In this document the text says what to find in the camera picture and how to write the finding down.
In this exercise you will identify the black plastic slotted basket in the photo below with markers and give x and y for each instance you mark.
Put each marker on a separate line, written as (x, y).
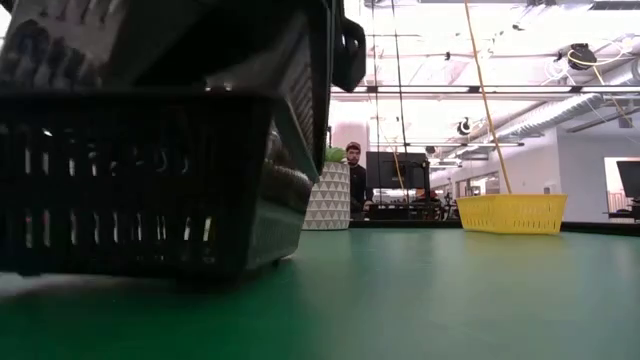
(200, 40)
(125, 190)

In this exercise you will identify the yellow plastic slotted basket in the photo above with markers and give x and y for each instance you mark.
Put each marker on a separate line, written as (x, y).
(510, 212)

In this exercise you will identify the succulent in patterned white pot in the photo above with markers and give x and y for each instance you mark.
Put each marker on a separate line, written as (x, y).
(327, 200)

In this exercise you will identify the person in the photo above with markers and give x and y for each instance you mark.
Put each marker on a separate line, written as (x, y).
(357, 185)

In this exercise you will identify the black computer monitor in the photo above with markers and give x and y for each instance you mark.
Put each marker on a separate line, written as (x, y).
(395, 170)

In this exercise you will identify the dark background desk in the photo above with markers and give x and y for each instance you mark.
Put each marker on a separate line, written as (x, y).
(400, 211)

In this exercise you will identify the dark wall screen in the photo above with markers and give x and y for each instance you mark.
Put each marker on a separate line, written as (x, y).
(630, 177)

